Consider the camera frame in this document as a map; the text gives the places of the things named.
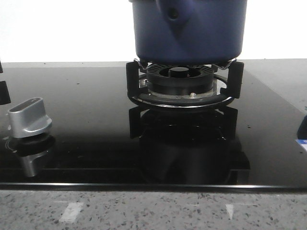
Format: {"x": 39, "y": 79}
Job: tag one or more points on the black left burner grate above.
{"x": 4, "y": 93}

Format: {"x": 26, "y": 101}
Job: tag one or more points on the black pot support grate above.
{"x": 227, "y": 87}

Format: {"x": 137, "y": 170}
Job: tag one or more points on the dark blue cooking pot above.
{"x": 188, "y": 32}

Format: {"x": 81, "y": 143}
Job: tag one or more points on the silver stove control knob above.
{"x": 29, "y": 118}

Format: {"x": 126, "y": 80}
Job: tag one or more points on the bent wire pot trivet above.
{"x": 143, "y": 65}

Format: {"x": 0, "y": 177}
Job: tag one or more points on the black glass gas cooktop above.
{"x": 100, "y": 140}

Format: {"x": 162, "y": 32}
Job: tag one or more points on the blue white cooktop sticker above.
{"x": 302, "y": 143}

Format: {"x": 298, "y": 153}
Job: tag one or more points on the black gas burner head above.
{"x": 178, "y": 82}

